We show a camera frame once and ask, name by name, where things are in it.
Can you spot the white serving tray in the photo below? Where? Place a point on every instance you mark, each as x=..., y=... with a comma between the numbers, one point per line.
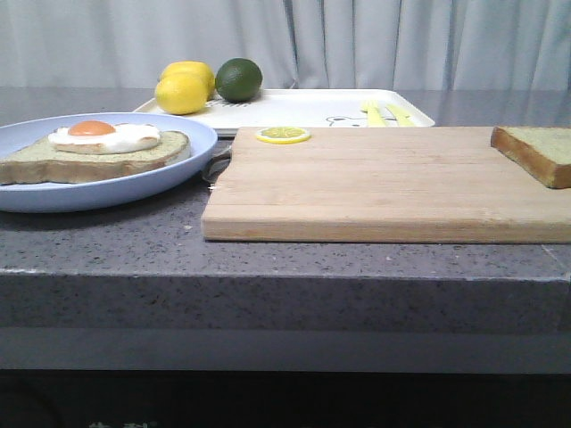
x=306, y=108

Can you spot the yellow plastic knife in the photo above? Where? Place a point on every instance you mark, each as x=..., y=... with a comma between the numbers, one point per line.
x=401, y=115

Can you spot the bread slice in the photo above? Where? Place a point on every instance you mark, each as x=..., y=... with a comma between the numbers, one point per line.
x=40, y=162
x=543, y=152

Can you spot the fried egg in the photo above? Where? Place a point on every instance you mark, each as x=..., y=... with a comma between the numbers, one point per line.
x=98, y=137

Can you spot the white curtain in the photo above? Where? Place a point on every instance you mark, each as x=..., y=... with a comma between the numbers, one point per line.
x=401, y=45

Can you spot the yellow plastic fork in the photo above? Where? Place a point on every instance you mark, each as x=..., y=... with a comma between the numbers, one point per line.
x=374, y=117

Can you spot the front yellow lemon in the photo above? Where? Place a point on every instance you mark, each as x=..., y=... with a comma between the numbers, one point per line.
x=181, y=93

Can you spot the metal cutting board handle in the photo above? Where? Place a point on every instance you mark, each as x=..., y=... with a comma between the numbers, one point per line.
x=216, y=165

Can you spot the yellow lemon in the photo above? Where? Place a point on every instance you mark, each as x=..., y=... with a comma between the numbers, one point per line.
x=200, y=69
x=181, y=93

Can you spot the green lime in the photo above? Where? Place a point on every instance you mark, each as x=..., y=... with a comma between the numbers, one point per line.
x=238, y=80

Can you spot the light blue plate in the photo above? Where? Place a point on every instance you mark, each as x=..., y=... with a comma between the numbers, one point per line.
x=59, y=197

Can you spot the wooden cutting board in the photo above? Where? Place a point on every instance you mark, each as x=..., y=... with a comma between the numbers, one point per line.
x=382, y=185

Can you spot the lemon slice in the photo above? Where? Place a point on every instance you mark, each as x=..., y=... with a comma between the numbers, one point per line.
x=283, y=135

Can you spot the rear yellow lemon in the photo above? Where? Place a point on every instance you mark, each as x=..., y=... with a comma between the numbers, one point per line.
x=200, y=69

